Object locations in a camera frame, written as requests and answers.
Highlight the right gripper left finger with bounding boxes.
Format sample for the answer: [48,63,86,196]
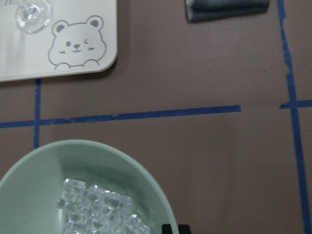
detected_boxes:
[161,224,172,234]

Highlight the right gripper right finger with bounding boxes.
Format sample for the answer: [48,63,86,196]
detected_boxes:
[178,224,191,234]

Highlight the green bowl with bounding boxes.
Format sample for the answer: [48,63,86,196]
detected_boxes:
[0,140,178,234]

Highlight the clear ice cubes in bowl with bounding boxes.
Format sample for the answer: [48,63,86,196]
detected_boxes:
[57,178,152,234]

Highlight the cream bear tray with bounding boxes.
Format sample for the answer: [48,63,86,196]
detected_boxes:
[0,0,117,82]

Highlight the grey folded cloth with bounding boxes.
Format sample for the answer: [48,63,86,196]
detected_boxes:
[185,0,270,21]

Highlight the clear wine glass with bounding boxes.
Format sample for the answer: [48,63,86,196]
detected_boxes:
[14,0,53,34]

